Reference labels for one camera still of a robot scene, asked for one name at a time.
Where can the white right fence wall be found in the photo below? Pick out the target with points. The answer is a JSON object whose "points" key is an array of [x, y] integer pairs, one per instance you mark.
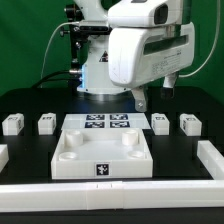
{"points": [[211, 158]]}

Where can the white fence wall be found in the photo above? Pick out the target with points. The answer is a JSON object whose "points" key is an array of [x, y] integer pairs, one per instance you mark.
{"points": [[111, 195], [211, 158]]}

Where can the white square tabletop part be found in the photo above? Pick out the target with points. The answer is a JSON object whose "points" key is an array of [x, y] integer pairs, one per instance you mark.
{"points": [[102, 153]]}

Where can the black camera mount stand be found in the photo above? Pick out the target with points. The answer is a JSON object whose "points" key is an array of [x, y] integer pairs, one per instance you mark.
{"points": [[78, 42]]}

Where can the white left fence piece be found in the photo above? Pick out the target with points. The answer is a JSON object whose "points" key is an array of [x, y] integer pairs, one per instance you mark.
{"points": [[4, 157]]}

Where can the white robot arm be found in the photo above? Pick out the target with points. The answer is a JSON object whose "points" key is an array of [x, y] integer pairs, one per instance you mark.
{"points": [[95, 71]]}

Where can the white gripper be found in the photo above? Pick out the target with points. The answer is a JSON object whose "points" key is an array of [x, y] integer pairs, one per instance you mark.
{"points": [[137, 56]]}

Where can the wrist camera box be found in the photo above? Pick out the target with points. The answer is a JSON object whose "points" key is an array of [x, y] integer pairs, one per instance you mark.
{"points": [[138, 13]]}

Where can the white front fence wall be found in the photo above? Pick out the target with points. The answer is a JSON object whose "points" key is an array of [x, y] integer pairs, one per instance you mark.
{"points": [[111, 195]]}

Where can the white marker plate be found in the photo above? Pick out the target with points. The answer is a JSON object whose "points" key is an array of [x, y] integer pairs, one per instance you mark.
{"points": [[109, 120]]}

